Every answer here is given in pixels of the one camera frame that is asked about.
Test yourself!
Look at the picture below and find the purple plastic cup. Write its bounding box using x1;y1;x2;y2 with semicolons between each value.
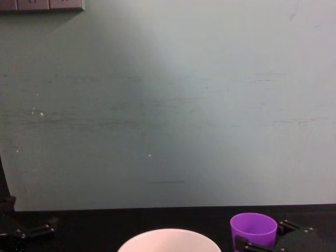
230;212;278;249

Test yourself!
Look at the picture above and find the black stand post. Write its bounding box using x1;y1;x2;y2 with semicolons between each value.
0;154;17;219

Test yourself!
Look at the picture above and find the white bowl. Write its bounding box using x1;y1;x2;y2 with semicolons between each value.
117;228;222;252

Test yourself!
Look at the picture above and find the grey wall socket plate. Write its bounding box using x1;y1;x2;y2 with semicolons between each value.
49;0;86;12
16;0;50;12

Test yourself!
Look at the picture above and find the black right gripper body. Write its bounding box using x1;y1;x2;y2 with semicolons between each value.
272;226;336;252

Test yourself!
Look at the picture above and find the black table cloth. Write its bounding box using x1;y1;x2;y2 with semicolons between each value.
0;203;336;252

